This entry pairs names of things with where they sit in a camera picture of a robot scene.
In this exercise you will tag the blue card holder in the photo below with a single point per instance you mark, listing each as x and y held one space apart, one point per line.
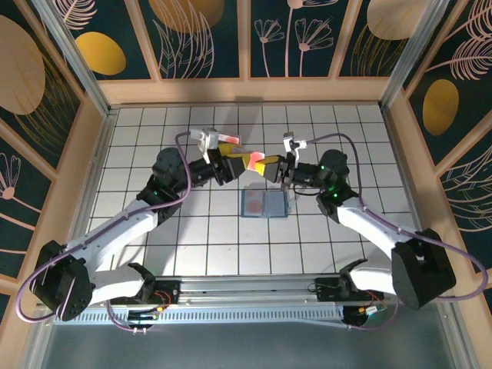
274 203

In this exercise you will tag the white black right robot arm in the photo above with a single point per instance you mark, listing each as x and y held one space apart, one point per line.
369 223

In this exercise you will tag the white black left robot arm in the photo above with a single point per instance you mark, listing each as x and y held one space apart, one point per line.
127 230

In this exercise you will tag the small green circuit board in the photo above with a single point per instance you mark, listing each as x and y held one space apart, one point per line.
369 310

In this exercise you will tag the black connector block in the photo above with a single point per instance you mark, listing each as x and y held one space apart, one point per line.
144 317

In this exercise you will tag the aluminium side rail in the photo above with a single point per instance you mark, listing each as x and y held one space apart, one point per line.
104 134
393 134

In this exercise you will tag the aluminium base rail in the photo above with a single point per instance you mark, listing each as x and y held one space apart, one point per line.
250 286

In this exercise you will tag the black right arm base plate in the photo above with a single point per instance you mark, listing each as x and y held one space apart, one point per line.
324 289

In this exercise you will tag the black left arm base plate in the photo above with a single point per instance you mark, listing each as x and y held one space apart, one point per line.
173 288

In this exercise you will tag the aluminium corner post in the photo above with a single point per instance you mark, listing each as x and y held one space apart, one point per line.
407 54
77 65

